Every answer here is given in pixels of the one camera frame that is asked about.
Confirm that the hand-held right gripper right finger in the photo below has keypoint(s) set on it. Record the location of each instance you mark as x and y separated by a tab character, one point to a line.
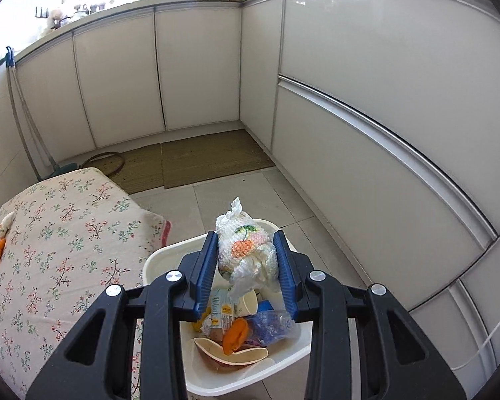
285	277

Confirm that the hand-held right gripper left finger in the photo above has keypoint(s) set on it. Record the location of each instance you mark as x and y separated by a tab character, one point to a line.
206	275

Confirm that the large printed wrapper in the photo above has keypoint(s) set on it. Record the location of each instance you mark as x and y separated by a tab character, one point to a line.
243	250

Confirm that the white plastic bin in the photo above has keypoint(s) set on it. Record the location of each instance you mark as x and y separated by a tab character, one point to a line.
162	260

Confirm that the clear plastic bottle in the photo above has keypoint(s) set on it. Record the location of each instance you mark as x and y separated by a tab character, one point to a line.
271	327

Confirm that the large orange peel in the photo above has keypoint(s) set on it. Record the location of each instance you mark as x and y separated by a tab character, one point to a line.
235	335

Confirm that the white and yellow packet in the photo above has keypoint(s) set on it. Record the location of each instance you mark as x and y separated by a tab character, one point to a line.
223	310

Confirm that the white paper cup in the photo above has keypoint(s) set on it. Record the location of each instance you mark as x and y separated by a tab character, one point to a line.
246	302

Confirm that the large woven floor mat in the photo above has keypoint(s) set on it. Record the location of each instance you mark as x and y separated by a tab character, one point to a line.
216	158

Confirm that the small woven floor mat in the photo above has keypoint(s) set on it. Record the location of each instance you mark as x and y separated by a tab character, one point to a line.
141	171

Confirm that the table with floral tablecloth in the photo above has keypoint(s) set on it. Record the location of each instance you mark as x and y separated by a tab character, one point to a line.
66	258

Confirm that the white kitchen cabinet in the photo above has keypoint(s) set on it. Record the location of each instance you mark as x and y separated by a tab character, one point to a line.
358	91

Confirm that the small crumpled printed napkin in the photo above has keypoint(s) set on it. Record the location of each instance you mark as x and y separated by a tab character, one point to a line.
5	225

